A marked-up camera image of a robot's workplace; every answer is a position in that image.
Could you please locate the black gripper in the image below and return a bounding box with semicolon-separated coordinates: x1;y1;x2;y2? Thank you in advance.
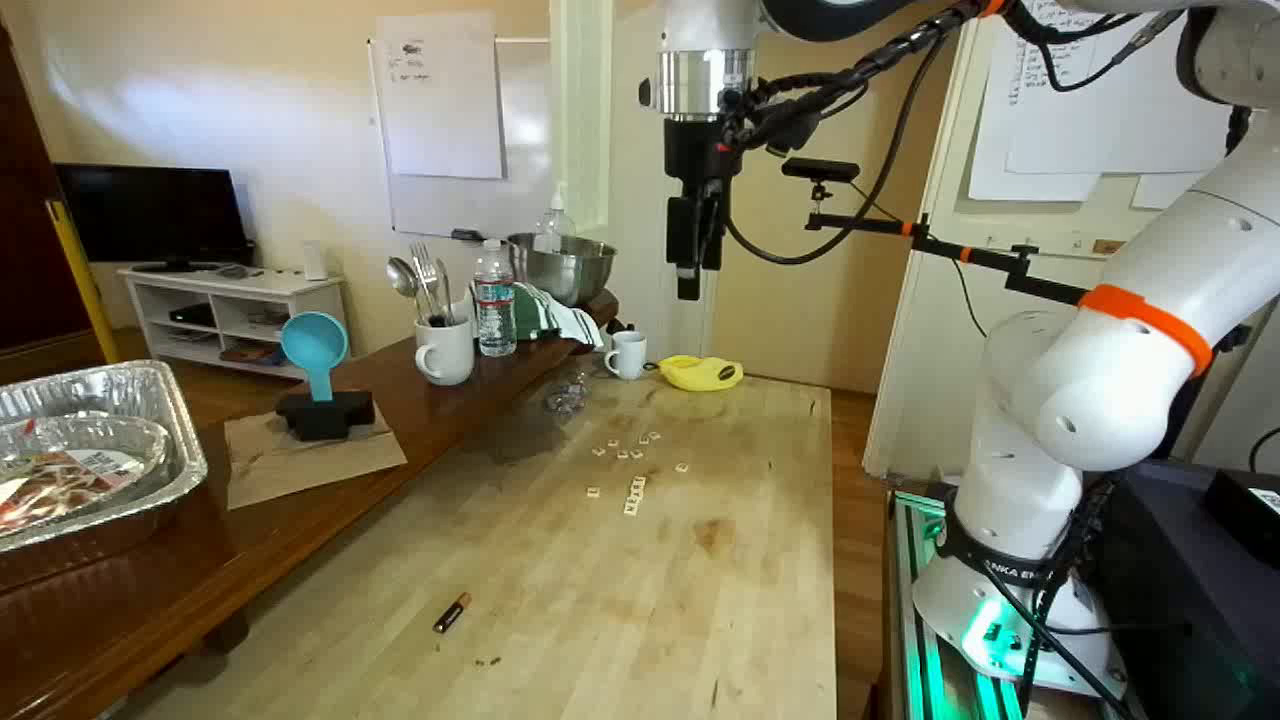
664;121;727;298

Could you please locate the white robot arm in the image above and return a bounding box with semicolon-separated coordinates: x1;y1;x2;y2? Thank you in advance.
654;0;1280;697

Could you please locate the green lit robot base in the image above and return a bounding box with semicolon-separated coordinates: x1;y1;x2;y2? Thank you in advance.
889;485;1073;720

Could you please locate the pile of letter tiles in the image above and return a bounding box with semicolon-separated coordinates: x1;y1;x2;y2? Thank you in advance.
586;431;693;521

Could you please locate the small white mug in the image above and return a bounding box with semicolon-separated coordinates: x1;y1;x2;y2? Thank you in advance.
602;331;647;379

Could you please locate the yellow bowl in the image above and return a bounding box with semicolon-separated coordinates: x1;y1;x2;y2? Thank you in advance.
659;354;744;392

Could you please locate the steel mixing bowl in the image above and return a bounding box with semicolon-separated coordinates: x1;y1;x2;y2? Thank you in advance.
505;232;617;305

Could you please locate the green striped towel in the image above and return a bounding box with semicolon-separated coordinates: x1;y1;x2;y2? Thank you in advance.
517;283;602;349

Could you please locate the crumpled clear plastic bottle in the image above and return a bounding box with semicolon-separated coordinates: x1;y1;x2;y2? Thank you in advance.
543;371;593;416

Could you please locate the clear water bottle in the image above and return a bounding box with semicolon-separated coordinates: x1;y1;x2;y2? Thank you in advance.
473;244;517;354

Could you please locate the white mug with utensils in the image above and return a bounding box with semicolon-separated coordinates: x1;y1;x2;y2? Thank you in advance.
384;256;476;388

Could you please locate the blue measuring scoop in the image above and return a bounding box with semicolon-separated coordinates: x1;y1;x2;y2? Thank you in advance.
279;310;346;405

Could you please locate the black marker pen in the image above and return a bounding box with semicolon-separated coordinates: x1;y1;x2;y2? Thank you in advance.
432;593;473;635

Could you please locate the black scoop stand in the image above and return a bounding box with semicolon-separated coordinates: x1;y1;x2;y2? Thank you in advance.
274;392;377;439

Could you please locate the brown paper sheet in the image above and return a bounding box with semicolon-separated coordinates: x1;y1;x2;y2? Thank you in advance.
224;410;406;506

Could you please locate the white tv shelf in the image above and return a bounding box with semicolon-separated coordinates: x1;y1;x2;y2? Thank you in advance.
123;267;344;379

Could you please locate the black television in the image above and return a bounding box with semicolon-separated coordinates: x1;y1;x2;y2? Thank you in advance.
55;165;256;267

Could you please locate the black equipment box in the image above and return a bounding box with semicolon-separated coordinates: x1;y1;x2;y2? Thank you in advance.
1091;462;1280;720

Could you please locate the aluminium foil tray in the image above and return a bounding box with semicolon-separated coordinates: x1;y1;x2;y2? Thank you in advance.
0;360;207;550

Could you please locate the dark wooden side table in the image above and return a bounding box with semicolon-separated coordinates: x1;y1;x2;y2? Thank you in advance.
0;337;578;720

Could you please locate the white wall whiteboard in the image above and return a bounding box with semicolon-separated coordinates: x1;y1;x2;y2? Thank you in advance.
368;12;556;234

